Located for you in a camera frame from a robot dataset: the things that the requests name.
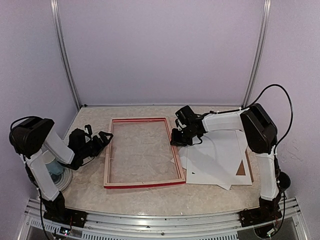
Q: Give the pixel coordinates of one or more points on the light blue cup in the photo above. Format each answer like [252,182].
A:
[51,163]

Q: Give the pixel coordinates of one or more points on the white mat board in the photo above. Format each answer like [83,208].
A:
[216,167]

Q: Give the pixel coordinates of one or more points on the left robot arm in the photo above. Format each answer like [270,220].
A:
[35,141]

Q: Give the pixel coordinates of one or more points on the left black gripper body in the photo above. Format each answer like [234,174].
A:
[85,151]

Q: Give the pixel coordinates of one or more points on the wooden red photo frame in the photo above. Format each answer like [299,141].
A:
[180,180]

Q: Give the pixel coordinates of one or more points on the aluminium front rail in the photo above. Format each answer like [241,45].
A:
[212,226]

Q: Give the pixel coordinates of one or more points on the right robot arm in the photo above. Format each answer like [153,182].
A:
[261,137]

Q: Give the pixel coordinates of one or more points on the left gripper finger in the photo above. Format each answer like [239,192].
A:
[101,144]
[105,136]

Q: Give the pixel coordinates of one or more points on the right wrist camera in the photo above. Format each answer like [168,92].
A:
[180,126]

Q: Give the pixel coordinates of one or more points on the clear acrylic sheet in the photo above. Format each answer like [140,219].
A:
[141,152]

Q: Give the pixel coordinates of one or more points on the brown backing board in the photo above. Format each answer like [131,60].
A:
[250,167]

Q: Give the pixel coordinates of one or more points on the white round plate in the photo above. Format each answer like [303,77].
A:
[63,180]

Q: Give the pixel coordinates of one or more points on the right aluminium post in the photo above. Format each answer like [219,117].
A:
[258,52]

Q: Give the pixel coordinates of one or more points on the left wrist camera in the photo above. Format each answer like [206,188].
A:
[88,130]

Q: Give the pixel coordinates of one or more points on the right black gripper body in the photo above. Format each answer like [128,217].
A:
[184,137]

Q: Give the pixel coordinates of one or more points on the aluminium post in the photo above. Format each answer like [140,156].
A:
[54,5]
[258,52]

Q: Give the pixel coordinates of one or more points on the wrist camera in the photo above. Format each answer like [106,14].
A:
[180,126]
[88,130]

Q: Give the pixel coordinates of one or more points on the white photo paper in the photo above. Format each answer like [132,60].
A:
[221,139]

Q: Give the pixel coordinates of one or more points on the left aluminium post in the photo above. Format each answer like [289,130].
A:
[54,5]

